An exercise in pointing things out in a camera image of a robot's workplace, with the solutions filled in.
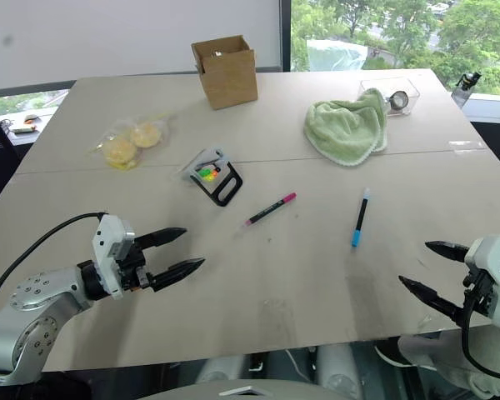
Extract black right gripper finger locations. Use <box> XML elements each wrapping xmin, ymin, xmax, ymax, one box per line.
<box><xmin>424</xmin><ymin>240</ymin><xmax>471</xmax><ymax>263</ymax></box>
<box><xmin>398</xmin><ymin>275</ymin><xmax>468</xmax><ymax>323</ymax></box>

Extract pink marker pen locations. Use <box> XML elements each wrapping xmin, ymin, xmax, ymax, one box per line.
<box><xmin>232</xmin><ymin>192</ymin><xmax>298</xmax><ymax>238</ymax></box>

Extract small items on windowsill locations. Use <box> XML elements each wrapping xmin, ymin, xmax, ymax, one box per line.
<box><xmin>0</xmin><ymin>112</ymin><xmax>40</xmax><ymax>135</ymax></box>

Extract clear plastic container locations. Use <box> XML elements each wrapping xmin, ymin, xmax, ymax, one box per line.
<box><xmin>359</xmin><ymin>77</ymin><xmax>421</xmax><ymax>118</ymax></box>

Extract metal tea strainer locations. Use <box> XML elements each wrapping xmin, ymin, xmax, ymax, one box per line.
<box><xmin>385</xmin><ymin>90</ymin><xmax>410</xmax><ymax>112</ymax></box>

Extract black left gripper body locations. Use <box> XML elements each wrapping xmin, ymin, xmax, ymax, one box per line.
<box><xmin>117</xmin><ymin>245</ymin><xmax>156</xmax><ymax>292</ymax></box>

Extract brown cardboard box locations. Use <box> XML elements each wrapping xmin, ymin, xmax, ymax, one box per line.
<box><xmin>191</xmin><ymin>35</ymin><xmax>259</xmax><ymax>111</ymax></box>

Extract white roller blind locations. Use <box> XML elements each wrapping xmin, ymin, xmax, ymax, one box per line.
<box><xmin>0</xmin><ymin>0</ymin><xmax>283</xmax><ymax>93</ymax></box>

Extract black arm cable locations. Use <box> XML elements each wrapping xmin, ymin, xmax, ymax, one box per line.
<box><xmin>0</xmin><ymin>212</ymin><xmax>109</xmax><ymax>322</ymax></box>
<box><xmin>460</xmin><ymin>266</ymin><xmax>500</xmax><ymax>387</ymax></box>

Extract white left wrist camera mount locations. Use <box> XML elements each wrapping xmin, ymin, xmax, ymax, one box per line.
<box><xmin>91</xmin><ymin>213</ymin><xmax>137</xmax><ymax>301</ymax></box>

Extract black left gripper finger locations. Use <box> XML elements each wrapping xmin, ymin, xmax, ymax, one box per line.
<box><xmin>133</xmin><ymin>227</ymin><xmax>188</xmax><ymax>251</ymax></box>
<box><xmin>148</xmin><ymin>257</ymin><xmax>206</xmax><ymax>292</ymax></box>

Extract black grey packaged tool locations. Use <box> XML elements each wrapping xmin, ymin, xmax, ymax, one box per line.
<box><xmin>181</xmin><ymin>146</ymin><xmax>244</xmax><ymax>208</ymax></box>

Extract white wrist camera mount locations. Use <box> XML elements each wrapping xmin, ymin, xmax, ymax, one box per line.
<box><xmin>463</xmin><ymin>233</ymin><xmax>500</xmax><ymax>330</ymax></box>
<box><xmin>91</xmin><ymin>213</ymin><xmax>137</xmax><ymax>301</ymax></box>

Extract white robot leg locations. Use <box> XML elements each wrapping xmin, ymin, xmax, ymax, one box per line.
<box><xmin>316</xmin><ymin>342</ymin><xmax>363</xmax><ymax>400</ymax></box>
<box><xmin>193</xmin><ymin>353</ymin><xmax>247</xmax><ymax>387</ymax></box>

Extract bag of yellow buns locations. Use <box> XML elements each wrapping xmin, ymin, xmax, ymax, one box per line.
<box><xmin>86</xmin><ymin>110</ymin><xmax>178</xmax><ymax>172</ymax></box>

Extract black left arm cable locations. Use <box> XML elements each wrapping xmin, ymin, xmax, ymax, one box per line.
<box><xmin>0</xmin><ymin>212</ymin><xmax>109</xmax><ymax>322</ymax></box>

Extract green towel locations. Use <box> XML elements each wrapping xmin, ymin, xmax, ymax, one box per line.
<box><xmin>302</xmin><ymin>87</ymin><xmax>389</xmax><ymax>168</ymax></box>

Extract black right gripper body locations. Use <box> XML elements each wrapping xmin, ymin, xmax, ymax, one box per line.
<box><xmin>463</xmin><ymin>266</ymin><xmax>495</xmax><ymax>318</ymax></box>

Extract blue marker pen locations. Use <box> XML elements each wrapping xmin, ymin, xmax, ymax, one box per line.
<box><xmin>350</xmin><ymin>187</ymin><xmax>371</xmax><ymax>248</ymax></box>

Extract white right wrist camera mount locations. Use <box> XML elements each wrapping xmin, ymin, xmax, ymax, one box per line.
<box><xmin>463</xmin><ymin>233</ymin><xmax>500</xmax><ymax>330</ymax></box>

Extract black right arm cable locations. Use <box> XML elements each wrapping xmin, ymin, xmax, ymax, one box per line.
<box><xmin>460</xmin><ymin>266</ymin><xmax>500</xmax><ymax>387</ymax></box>

